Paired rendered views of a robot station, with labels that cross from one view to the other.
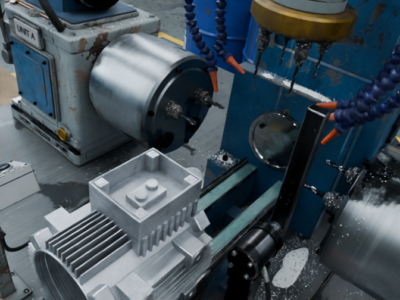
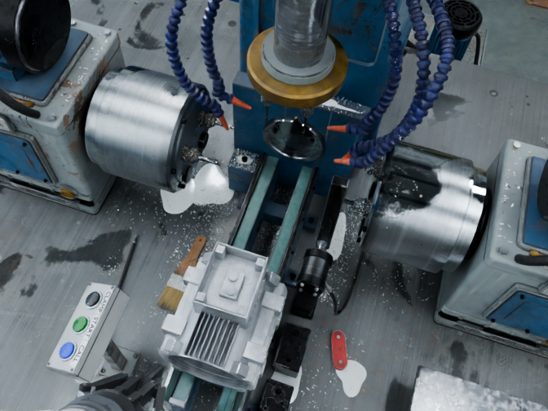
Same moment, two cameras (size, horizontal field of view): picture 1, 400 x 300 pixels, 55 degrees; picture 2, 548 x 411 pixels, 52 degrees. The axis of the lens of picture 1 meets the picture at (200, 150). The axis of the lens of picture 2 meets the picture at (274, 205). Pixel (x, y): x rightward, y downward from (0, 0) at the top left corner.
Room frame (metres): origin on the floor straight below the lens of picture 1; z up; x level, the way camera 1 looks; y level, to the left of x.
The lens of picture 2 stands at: (0.03, 0.14, 2.08)
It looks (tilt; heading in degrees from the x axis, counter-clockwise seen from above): 61 degrees down; 339
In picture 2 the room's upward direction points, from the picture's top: 5 degrees clockwise
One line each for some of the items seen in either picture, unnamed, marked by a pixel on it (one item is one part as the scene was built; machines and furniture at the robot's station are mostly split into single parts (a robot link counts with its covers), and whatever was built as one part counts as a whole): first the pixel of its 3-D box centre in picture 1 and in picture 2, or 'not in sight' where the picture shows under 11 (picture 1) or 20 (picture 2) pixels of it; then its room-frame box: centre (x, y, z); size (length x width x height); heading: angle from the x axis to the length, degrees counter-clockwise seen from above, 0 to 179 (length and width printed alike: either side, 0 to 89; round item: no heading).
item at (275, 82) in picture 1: (285, 146); (299, 130); (0.79, -0.21, 0.97); 0.30 x 0.11 x 0.34; 55
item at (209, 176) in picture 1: (221, 174); (245, 171); (0.78, -0.07, 0.86); 0.07 x 0.06 x 0.12; 55
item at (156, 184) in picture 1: (146, 199); (231, 285); (0.40, 0.07, 1.11); 0.12 x 0.11 x 0.07; 145
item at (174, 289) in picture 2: not in sight; (184, 271); (0.58, 0.14, 0.80); 0.21 x 0.05 x 0.01; 141
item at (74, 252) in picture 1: (124, 257); (225, 322); (0.37, 0.09, 1.02); 0.20 x 0.19 x 0.19; 145
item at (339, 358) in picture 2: not in sight; (338, 350); (0.30, -0.15, 0.81); 0.09 x 0.03 x 0.02; 165
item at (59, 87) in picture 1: (81, 69); (42, 108); (1.00, 0.37, 0.99); 0.35 x 0.31 x 0.37; 55
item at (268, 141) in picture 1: (276, 142); (293, 140); (0.74, -0.17, 1.02); 0.15 x 0.02 x 0.15; 55
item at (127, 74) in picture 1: (139, 84); (132, 122); (0.86, 0.17, 1.04); 0.37 x 0.25 x 0.25; 55
